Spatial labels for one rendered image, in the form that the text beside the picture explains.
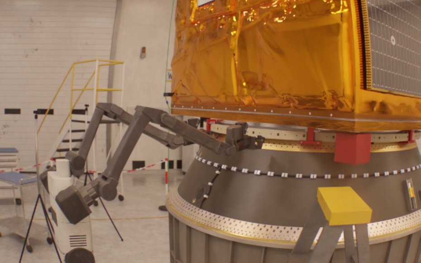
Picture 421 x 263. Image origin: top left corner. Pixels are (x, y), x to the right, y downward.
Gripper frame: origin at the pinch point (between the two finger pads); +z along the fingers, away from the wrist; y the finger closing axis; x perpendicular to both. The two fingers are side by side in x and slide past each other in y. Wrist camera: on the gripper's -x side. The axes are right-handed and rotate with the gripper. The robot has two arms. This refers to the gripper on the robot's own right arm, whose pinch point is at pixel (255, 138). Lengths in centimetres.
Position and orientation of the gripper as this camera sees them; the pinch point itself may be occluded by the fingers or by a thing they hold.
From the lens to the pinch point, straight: 200.6
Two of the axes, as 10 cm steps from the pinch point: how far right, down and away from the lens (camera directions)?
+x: 0.7, 9.8, 1.8
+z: 6.1, -1.8, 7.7
